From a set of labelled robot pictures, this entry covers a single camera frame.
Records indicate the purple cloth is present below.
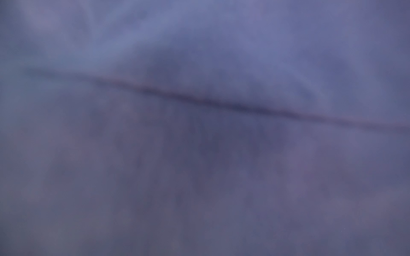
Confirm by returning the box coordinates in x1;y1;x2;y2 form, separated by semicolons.
1;1;410;256

